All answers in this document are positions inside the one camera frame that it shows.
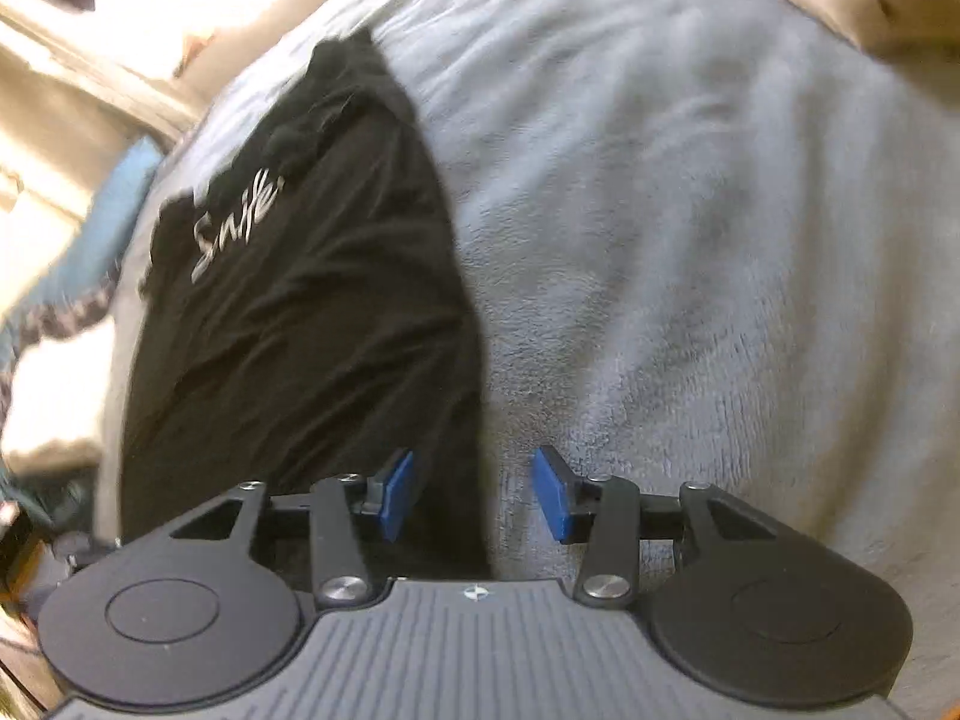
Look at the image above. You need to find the black printed t-shirt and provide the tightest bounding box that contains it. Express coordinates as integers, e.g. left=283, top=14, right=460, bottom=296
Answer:
left=120, top=30, right=497, bottom=586

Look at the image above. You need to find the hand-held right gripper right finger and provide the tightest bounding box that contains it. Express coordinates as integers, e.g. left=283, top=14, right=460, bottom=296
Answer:
left=531, top=446, right=781, bottom=607

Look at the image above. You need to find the plaid shirt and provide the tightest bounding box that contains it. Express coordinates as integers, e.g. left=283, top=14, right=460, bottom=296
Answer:
left=0, top=262, right=125, bottom=421

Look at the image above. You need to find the blue pillow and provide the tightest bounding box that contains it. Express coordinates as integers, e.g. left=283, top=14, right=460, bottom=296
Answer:
left=41, top=136, right=167, bottom=301

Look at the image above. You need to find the cream fleece cloth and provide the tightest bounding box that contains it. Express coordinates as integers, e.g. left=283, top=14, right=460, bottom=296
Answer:
left=0, top=315, right=125, bottom=475

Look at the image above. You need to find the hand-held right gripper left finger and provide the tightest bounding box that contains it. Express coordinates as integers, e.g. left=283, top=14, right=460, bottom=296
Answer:
left=169, top=450, right=417, bottom=611

